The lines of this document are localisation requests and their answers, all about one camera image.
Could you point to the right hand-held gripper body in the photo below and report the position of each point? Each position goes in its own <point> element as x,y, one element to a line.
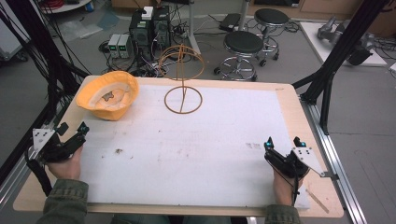
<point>306,157</point>

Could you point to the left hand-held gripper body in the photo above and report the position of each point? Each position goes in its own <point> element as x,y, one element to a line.
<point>42,138</point>

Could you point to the yellow bucket hat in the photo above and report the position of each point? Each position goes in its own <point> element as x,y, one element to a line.
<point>116,81</point>

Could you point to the person's left hand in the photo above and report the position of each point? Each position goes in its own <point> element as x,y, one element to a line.
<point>67,168</point>

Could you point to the person's right hand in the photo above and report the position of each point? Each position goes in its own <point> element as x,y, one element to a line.
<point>283,189</point>

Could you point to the thin wooden stick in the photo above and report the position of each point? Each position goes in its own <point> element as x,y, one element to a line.
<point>317,200</point>

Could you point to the white foam mat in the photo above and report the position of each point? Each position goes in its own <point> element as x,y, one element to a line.
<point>193,155</point>

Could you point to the grey power supply unit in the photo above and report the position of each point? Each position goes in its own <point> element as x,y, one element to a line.
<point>113,45</point>
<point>125,46</point>

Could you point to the clear plastic sheet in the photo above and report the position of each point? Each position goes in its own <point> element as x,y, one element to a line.
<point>79,29</point>

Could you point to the white floor platform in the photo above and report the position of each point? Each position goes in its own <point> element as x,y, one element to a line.
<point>314,43</point>

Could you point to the white cabinet on wheels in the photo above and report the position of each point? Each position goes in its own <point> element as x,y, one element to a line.
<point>9,43</point>

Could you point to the black round stool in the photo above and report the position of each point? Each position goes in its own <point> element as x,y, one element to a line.
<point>243,42</point>
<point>271,16</point>

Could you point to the black computer tower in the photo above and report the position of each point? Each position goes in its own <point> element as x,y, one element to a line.
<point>140,34</point>
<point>162,26</point>

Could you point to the white round table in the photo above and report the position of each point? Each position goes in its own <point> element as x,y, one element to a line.
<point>67,6</point>

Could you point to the flat black case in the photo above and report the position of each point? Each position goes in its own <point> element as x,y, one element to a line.
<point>229,21</point>

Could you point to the grey desk leg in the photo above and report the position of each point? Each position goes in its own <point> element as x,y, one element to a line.
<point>244,15</point>
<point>193,28</point>

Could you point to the small white box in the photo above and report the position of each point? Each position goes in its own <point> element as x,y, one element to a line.
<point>147,13</point>

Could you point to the aluminium rail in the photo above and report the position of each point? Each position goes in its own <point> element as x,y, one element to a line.
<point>336,161</point>
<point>12,183</point>

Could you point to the black metal frame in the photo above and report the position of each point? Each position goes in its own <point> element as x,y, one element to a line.
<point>46,46</point>
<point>345,43</point>

